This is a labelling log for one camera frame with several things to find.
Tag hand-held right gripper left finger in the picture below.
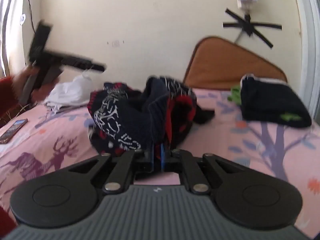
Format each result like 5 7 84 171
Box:
69 145 155 193

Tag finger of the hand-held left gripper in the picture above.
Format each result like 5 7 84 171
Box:
46 51 107 72

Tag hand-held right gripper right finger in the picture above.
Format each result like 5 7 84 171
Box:
160 145 247 193

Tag navy red knit sweater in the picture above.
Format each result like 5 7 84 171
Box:
86 75 215 155

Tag person's left hand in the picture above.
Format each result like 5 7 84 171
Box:
11 65 50 102

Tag white cloth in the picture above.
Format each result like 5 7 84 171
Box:
44 73 93 112

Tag striped curtain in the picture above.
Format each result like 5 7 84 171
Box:
0 0 27 78

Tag smartphone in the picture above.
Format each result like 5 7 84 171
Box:
0 119 29 145

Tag pink printed bedsheet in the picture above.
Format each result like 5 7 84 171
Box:
0 80 320 240

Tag brown cushion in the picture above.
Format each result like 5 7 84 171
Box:
183 36 288 90

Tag black green folded garment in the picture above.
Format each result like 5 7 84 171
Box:
227 74 313 128

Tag black cable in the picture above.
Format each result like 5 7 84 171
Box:
24 0 36 34

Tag white door frame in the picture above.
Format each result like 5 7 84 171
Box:
291 0 320 125

